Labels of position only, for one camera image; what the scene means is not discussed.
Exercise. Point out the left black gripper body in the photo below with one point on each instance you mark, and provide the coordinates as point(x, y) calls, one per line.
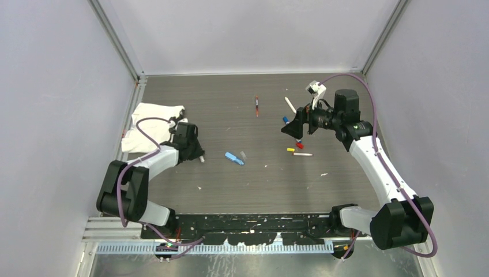
point(191, 144)

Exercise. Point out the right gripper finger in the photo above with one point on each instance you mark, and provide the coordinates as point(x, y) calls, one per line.
point(300, 117)
point(293, 129)

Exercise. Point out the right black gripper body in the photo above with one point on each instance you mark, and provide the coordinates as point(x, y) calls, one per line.
point(312, 116)

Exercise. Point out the red black pen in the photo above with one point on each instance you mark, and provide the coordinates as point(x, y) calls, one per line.
point(256, 106)

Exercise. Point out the white marker with blue cap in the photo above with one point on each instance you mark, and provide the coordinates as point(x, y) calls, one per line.
point(286, 121)

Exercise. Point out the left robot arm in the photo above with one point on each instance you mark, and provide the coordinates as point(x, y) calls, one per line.
point(125, 188)

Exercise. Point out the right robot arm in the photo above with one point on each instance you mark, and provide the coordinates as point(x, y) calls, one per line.
point(404, 217)

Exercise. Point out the white pen upper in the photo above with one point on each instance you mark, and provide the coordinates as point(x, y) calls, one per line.
point(290, 105)

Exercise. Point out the white pen red tip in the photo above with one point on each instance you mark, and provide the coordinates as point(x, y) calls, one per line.
point(302, 154)

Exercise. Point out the blue pen cap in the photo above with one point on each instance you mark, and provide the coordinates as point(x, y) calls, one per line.
point(234, 158)

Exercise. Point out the white stained cloth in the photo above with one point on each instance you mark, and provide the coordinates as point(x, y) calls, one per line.
point(157, 127)

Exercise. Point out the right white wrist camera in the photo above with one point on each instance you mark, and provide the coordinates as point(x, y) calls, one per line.
point(317, 91)

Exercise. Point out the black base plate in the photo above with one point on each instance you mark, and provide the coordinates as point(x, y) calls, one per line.
point(250, 229)

